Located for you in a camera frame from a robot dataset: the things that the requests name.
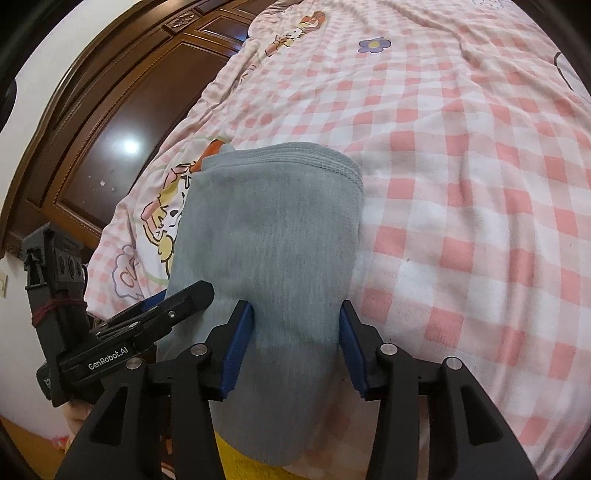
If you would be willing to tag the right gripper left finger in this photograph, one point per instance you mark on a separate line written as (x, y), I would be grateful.
(121, 437)

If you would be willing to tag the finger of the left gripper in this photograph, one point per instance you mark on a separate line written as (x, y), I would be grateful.
(138, 308)
(159, 320)

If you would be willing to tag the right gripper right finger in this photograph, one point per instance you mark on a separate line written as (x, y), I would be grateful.
(469, 437)

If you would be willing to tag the pink checked cartoon quilt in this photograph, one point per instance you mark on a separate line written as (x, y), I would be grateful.
(473, 137)

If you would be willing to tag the grey pants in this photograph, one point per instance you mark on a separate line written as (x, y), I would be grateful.
(277, 227)

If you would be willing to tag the dark wooden wardrobe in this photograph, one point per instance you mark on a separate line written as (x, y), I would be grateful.
(117, 103)

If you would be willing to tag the person's left hand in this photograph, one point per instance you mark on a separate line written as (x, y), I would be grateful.
(76, 413)

